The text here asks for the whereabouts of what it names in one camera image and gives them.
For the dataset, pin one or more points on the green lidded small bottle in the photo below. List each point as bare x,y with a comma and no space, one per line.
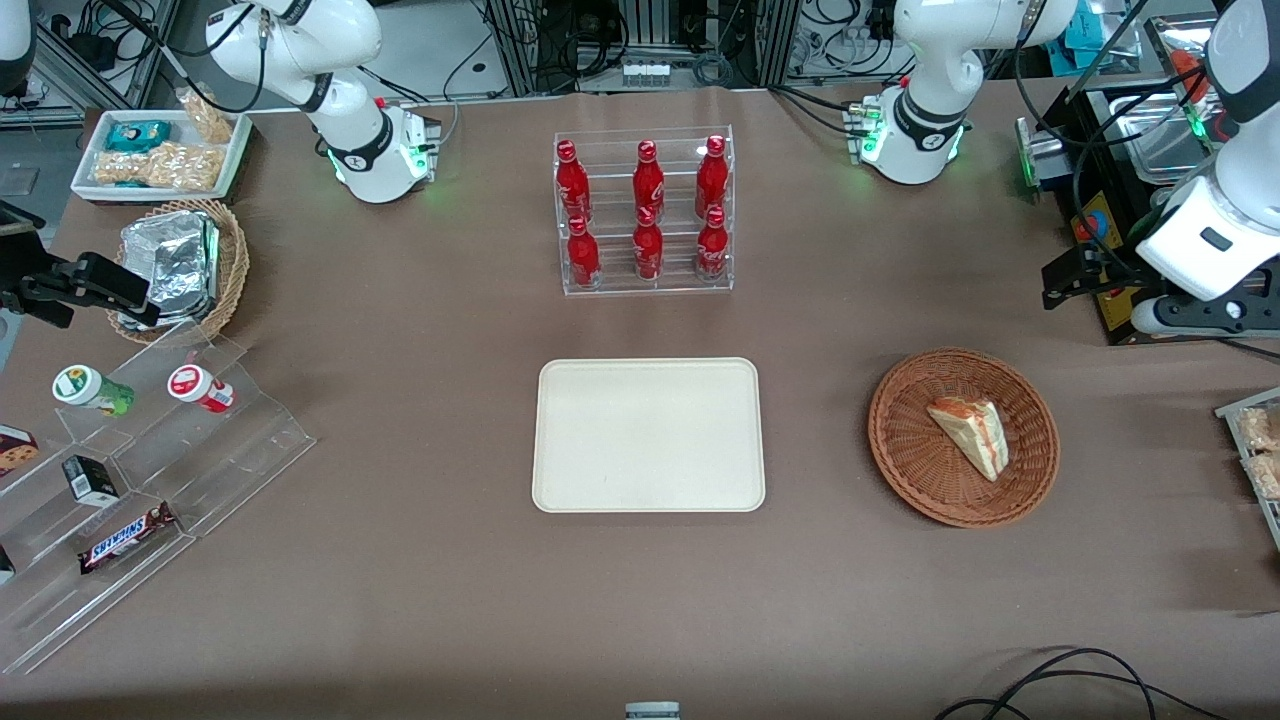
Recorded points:
85,388

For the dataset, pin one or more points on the brown snickers bar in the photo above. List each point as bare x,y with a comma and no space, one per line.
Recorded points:
128,538

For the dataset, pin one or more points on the red cola bottle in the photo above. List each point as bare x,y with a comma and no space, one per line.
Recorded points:
648,250
712,250
572,185
648,185
711,180
584,258

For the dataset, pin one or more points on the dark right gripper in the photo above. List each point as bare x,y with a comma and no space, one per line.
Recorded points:
22,270

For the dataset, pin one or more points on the black food warmer cabinet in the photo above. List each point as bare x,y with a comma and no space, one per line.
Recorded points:
1120,180

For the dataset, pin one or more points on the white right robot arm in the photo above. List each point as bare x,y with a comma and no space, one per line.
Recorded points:
340,90

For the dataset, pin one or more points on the light wicker basket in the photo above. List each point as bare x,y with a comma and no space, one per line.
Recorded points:
232,260

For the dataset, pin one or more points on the small grey device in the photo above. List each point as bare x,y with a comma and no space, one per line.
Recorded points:
652,712

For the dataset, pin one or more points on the red lidded small bottle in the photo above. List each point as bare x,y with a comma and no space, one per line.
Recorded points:
198,386

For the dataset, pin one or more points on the brown cookie box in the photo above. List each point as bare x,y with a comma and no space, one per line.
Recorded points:
15,450

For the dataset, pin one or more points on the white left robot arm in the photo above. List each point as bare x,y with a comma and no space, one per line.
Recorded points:
915,110

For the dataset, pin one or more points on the teal snack packet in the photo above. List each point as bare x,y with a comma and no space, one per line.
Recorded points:
138,135

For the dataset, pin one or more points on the cream rectangular tray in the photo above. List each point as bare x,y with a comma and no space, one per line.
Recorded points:
648,435

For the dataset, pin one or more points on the round brown wicker basket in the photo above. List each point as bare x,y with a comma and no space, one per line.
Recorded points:
920,470

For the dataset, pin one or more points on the large clear peanut snack bag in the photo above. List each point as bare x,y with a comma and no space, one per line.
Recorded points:
160,168

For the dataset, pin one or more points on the clear acrylic bottle rack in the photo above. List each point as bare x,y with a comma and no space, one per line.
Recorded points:
615,280

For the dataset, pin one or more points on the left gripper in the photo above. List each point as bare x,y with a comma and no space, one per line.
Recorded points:
1097,268

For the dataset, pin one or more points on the white edge tray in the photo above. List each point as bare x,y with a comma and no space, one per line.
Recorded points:
1240,400

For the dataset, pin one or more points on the silver foil package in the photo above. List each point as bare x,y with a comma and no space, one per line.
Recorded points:
170,260

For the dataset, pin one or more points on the clear wrapped pastry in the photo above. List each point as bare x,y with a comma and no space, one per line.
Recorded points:
1262,428
1266,476

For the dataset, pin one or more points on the small black carton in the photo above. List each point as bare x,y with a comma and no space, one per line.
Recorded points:
90,480

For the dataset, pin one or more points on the triangular sandwich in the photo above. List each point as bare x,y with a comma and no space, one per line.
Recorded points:
972,435

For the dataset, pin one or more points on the white rectangular snack tray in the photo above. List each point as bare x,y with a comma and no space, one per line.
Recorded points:
85,160

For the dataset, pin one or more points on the small clear peanut snack bag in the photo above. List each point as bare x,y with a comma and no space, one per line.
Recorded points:
208,118

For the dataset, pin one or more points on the clear acrylic stepped shelf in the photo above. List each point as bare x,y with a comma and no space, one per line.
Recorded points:
240,450

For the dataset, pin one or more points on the white power strip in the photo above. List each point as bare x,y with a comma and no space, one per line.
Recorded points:
645,73

